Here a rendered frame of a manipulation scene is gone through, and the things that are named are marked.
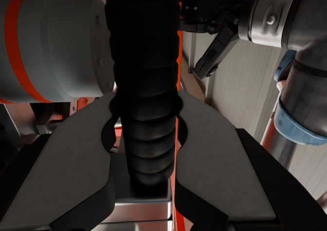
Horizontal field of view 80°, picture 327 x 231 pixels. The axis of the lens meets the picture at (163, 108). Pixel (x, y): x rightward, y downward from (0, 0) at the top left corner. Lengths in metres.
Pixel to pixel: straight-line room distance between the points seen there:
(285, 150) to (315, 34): 0.39
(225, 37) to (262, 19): 0.07
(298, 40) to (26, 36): 0.30
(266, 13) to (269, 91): 5.56
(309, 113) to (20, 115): 0.42
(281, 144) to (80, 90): 0.52
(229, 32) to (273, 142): 0.37
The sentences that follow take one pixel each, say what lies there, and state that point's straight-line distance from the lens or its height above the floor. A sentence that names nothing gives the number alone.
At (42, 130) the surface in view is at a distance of 0.41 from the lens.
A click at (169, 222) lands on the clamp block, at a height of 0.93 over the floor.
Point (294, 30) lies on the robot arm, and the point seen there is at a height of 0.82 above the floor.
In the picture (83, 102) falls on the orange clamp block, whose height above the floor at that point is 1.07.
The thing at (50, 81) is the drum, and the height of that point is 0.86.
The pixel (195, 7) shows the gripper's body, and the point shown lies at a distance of 0.34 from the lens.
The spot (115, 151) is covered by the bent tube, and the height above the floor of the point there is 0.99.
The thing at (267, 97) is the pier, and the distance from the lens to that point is 5.92.
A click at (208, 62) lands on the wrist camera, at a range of 0.36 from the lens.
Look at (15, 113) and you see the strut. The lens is 0.38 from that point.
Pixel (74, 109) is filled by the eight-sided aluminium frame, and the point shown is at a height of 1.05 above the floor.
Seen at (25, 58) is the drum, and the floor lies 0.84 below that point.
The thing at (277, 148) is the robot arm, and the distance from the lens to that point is 0.61.
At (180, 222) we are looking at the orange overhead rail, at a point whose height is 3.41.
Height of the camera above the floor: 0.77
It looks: 32 degrees up
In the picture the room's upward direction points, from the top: 180 degrees clockwise
